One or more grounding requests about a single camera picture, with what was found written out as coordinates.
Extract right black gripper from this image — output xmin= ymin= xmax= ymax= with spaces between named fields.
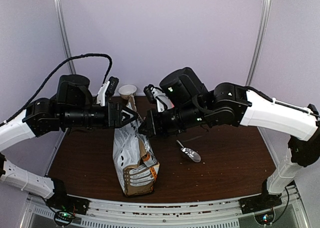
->
xmin=137 ymin=103 xmax=208 ymax=139

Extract pet food bag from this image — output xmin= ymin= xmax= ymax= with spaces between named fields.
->
xmin=112 ymin=94 xmax=160 ymax=198

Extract metal scoop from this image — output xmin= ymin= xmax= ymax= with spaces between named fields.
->
xmin=176 ymin=140 xmax=202 ymax=163

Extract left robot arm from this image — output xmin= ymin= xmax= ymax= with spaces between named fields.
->
xmin=0 ymin=74 xmax=138 ymax=210

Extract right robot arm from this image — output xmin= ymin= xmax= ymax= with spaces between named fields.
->
xmin=138 ymin=67 xmax=320 ymax=209

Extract white patterned ceramic bowl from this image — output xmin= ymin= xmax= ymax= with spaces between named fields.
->
xmin=118 ymin=84 xmax=137 ymax=100

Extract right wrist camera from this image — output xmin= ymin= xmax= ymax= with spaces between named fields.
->
xmin=143 ymin=84 xmax=174 ymax=113

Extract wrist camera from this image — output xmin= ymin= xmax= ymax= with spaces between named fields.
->
xmin=143 ymin=84 xmax=174 ymax=113
xmin=96 ymin=76 xmax=119 ymax=107

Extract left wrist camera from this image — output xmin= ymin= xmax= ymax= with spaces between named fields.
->
xmin=96 ymin=76 xmax=119 ymax=107

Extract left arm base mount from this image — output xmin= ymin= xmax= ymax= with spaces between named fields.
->
xmin=46 ymin=194 xmax=90 ymax=215

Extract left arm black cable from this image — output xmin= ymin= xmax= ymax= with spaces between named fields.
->
xmin=0 ymin=52 xmax=113 ymax=126

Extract front aluminium rail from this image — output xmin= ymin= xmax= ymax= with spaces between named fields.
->
xmin=19 ymin=197 xmax=306 ymax=228

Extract right aluminium frame post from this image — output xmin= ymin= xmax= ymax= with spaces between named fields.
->
xmin=245 ymin=0 xmax=272 ymax=86

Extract aluminium frame post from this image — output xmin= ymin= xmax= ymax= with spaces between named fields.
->
xmin=53 ymin=0 xmax=72 ymax=58
xmin=245 ymin=0 xmax=272 ymax=86

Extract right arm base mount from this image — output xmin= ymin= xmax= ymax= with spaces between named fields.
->
xmin=238 ymin=194 xmax=275 ymax=215

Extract left aluminium frame post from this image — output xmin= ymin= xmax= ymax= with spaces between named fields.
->
xmin=53 ymin=0 xmax=72 ymax=58

